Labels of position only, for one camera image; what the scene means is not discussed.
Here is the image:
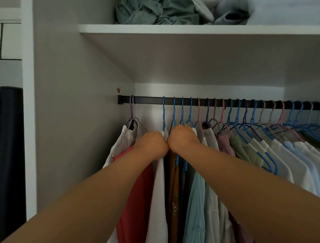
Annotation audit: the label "person's left hand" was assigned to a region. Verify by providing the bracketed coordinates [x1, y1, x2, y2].
[134, 131, 170, 161]

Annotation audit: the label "person's right hand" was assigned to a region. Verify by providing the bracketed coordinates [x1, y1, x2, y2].
[167, 125, 201, 154]

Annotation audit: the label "row of coloured plastic hangers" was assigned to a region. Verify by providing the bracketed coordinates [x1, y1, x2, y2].
[111, 95, 320, 176]

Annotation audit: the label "white wardrobe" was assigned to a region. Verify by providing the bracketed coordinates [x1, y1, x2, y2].
[21, 0, 320, 243]

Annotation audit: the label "row of clothes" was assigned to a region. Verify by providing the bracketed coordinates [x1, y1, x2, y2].
[102, 120, 320, 243]

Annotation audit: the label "person's right forearm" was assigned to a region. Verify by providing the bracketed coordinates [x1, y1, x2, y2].
[180, 142, 320, 243]

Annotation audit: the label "person's left forearm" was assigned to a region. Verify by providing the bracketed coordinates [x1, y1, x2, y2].
[0, 150, 163, 243]

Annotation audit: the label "white wardrobe shelf board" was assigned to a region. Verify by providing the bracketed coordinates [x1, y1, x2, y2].
[77, 24, 320, 87]

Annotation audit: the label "crumpled green grey clothes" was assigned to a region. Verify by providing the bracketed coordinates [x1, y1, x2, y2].
[115, 0, 200, 25]

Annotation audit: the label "grey folded clothing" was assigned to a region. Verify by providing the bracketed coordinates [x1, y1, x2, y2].
[192, 0, 250, 25]

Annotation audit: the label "dark grey hanging garment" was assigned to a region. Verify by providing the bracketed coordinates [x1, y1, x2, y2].
[0, 86, 27, 236]

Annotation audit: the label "black framed door mirror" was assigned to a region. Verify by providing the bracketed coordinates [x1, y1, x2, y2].
[0, 59, 23, 88]

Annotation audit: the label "pale blue folded quilt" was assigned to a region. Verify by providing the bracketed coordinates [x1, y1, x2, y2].
[246, 0, 320, 25]

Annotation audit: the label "black closet rod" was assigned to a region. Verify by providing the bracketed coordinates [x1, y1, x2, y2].
[117, 94, 320, 110]

